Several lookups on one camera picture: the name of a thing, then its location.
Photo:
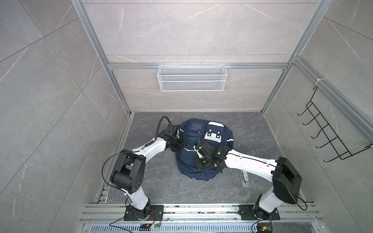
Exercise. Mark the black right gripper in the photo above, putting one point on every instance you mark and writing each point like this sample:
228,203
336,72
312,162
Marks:
199,167

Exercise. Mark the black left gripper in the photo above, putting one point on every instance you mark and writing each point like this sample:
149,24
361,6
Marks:
183,145

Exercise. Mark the navy blue student backpack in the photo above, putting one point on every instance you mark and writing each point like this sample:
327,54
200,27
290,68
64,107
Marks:
197,130

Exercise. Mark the clear plastic ruler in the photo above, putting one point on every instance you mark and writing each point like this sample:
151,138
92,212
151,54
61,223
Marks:
245,179

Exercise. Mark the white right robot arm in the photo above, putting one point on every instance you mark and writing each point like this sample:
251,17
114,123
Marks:
285,179

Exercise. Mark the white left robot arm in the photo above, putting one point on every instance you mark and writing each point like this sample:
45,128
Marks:
129,169

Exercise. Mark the white wire mesh basket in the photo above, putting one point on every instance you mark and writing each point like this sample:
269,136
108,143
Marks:
192,77

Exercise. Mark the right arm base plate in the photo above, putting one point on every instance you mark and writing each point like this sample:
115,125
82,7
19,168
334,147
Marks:
250,212

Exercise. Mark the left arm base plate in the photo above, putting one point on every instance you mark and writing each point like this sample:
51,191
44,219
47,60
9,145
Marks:
148,213

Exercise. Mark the slotted aluminium floor rail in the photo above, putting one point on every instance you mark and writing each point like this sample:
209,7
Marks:
201,218

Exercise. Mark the black wire hook rack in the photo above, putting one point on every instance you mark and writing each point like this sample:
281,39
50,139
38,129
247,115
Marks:
332,137

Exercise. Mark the aluminium frame rails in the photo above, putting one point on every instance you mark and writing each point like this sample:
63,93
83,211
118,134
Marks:
275,53

